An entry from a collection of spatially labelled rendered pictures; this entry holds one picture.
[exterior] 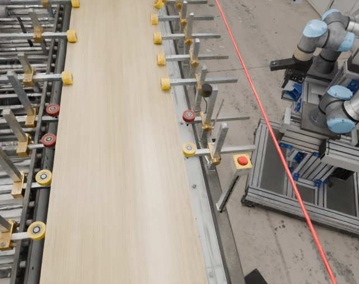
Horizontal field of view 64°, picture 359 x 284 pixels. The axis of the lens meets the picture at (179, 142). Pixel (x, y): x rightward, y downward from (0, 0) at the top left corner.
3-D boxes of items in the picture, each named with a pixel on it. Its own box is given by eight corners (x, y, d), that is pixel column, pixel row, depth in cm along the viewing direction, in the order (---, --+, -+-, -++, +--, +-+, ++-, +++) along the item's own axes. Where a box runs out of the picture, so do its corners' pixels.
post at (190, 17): (186, 65, 241) (193, 10, 202) (187, 67, 239) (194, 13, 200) (182, 65, 240) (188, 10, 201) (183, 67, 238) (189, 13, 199)
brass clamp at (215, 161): (215, 146, 178) (216, 142, 174) (220, 165, 170) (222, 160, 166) (205, 147, 177) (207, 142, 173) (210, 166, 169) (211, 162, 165)
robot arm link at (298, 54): (296, 50, 117) (297, 39, 122) (291, 60, 121) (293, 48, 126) (314, 55, 116) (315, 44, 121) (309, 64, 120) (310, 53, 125)
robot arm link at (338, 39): (353, 23, 115) (325, 19, 116) (358, 40, 109) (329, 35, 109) (342, 40, 122) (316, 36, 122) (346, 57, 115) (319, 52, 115)
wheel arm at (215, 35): (219, 35, 227) (220, 31, 224) (220, 38, 225) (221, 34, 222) (156, 37, 219) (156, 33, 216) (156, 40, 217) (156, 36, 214)
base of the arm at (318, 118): (334, 112, 171) (342, 101, 163) (334, 131, 163) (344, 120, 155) (309, 106, 173) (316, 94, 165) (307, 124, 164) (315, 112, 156)
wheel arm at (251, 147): (252, 147, 179) (254, 143, 176) (253, 152, 177) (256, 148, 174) (184, 153, 173) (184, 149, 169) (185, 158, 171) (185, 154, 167)
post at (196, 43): (191, 89, 230) (199, 37, 191) (192, 92, 228) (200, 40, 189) (187, 89, 229) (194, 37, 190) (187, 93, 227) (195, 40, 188)
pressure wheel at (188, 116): (192, 120, 192) (194, 108, 182) (194, 129, 187) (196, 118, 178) (180, 120, 190) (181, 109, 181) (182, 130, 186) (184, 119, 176)
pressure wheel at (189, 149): (185, 150, 177) (187, 139, 168) (196, 156, 175) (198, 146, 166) (178, 159, 173) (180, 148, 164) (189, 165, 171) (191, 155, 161)
